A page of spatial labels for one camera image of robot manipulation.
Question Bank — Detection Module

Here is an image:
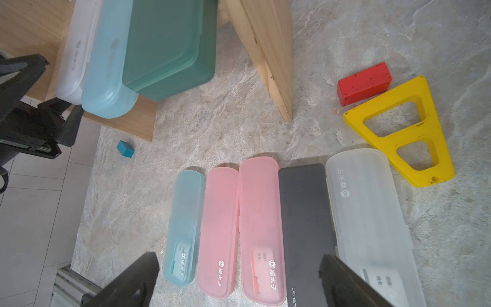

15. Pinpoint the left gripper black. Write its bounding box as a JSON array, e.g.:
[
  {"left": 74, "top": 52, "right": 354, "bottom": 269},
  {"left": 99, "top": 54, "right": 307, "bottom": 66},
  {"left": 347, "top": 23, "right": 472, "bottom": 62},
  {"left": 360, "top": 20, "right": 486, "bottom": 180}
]
[{"left": 1, "top": 54, "right": 84, "bottom": 159}]

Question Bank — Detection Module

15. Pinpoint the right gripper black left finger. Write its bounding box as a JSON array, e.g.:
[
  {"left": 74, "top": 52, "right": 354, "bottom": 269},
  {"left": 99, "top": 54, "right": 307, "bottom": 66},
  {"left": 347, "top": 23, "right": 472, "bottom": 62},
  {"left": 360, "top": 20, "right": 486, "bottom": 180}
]
[{"left": 82, "top": 252, "right": 159, "bottom": 306}]

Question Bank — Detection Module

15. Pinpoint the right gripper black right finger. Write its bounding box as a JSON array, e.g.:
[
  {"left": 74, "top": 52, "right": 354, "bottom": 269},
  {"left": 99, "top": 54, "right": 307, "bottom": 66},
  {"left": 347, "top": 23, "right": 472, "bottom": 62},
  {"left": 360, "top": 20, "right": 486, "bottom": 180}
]
[{"left": 318, "top": 255, "right": 393, "bottom": 307}]

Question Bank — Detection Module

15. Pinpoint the clear white pencil case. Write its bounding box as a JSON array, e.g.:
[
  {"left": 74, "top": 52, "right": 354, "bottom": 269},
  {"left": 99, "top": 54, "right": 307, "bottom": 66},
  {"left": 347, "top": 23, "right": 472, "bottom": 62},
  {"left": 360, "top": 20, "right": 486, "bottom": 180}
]
[{"left": 326, "top": 148, "right": 426, "bottom": 306}]

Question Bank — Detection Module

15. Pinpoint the frosted white pencil case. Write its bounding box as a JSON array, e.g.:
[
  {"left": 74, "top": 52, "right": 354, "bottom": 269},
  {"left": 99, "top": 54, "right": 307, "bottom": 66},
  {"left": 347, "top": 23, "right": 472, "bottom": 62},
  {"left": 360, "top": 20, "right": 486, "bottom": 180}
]
[{"left": 56, "top": 0, "right": 103, "bottom": 105}]

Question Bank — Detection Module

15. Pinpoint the light teal pencil case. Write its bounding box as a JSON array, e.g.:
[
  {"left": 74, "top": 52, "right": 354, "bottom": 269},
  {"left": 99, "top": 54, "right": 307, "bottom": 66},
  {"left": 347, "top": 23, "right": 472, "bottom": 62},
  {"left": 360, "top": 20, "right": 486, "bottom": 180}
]
[
  {"left": 162, "top": 170, "right": 206, "bottom": 287},
  {"left": 81, "top": 0, "right": 138, "bottom": 119}
]

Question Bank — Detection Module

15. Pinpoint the black pencil case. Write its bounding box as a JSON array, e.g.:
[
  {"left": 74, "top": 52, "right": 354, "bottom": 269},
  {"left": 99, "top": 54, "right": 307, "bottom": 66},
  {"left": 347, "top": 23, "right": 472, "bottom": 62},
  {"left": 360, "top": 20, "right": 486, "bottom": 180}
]
[{"left": 279, "top": 164, "right": 336, "bottom": 306}]

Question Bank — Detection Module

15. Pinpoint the pink pencil case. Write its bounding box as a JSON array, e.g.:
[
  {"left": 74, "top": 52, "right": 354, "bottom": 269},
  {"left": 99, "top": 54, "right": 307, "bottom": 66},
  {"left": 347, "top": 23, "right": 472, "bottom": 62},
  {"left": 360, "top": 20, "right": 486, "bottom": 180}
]
[
  {"left": 196, "top": 167, "right": 239, "bottom": 299},
  {"left": 239, "top": 157, "right": 286, "bottom": 306}
]

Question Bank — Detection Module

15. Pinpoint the dark green pencil case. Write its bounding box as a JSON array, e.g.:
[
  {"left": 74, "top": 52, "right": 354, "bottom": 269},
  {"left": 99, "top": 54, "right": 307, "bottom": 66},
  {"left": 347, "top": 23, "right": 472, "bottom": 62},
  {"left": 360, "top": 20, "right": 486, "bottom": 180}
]
[{"left": 122, "top": 1, "right": 218, "bottom": 102}]

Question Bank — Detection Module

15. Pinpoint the wooden two-tier shelf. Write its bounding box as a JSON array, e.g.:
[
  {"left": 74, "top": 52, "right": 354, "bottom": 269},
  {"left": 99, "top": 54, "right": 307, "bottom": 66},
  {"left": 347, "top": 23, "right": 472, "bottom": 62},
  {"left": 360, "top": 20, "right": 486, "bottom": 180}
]
[{"left": 1, "top": 1, "right": 294, "bottom": 141}]

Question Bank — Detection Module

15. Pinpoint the small teal block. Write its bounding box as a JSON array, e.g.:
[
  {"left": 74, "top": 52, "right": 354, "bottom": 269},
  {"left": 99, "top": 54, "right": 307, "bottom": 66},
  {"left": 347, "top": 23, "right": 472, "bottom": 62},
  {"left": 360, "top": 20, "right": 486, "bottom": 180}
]
[{"left": 116, "top": 141, "right": 134, "bottom": 158}]

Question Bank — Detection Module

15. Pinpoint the red rectangular block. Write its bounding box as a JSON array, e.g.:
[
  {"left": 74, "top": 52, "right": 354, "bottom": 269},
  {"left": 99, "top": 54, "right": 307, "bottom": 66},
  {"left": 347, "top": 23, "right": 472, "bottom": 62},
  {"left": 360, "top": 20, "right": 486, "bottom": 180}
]
[{"left": 337, "top": 62, "right": 393, "bottom": 107}]

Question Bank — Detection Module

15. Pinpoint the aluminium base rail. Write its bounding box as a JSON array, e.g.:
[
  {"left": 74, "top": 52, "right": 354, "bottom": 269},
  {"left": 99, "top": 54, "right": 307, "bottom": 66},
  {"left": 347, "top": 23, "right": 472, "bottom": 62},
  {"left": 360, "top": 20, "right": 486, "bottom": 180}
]
[{"left": 49, "top": 265, "right": 102, "bottom": 307}]

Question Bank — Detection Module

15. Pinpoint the yellow frame block with hole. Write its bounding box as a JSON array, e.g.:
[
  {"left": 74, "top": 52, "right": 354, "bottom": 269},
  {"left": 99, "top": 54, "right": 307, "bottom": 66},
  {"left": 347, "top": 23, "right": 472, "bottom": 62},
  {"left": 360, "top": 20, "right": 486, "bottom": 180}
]
[{"left": 343, "top": 75, "right": 455, "bottom": 188}]

